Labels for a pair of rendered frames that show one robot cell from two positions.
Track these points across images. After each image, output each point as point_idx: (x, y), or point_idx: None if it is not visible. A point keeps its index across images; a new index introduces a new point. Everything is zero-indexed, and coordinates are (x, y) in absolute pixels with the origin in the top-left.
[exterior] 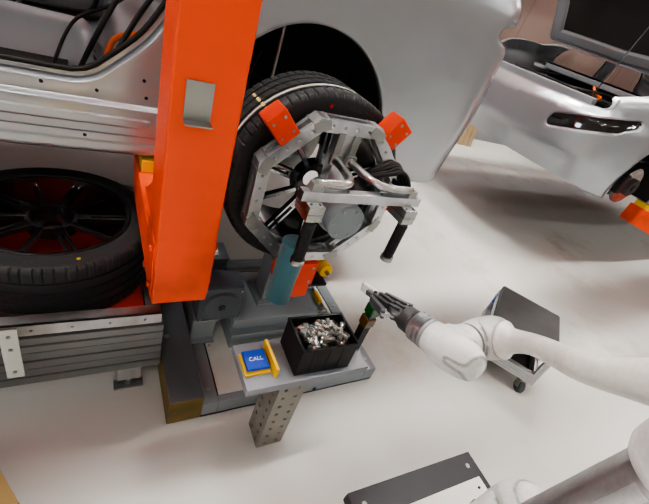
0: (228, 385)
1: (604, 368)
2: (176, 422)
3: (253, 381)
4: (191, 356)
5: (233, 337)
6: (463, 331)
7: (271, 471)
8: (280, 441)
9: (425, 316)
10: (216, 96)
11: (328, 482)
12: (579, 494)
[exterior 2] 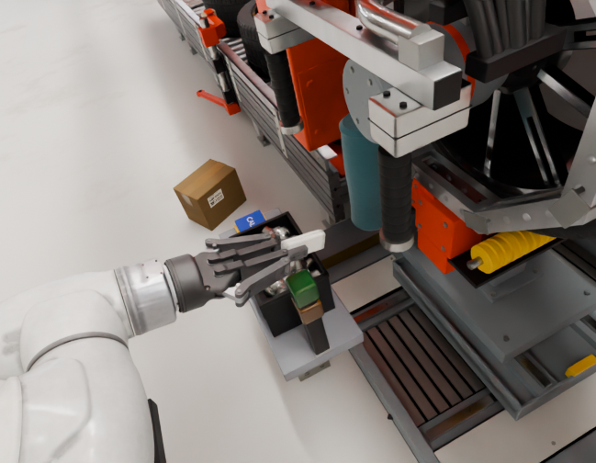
0: (340, 293)
1: None
2: None
3: (230, 235)
4: (354, 241)
5: (394, 265)
6: (50, 306)
7: (262, 377)
8: (299, 381)
9: (140, 267)
10: None
11: (253, 455)
12: None
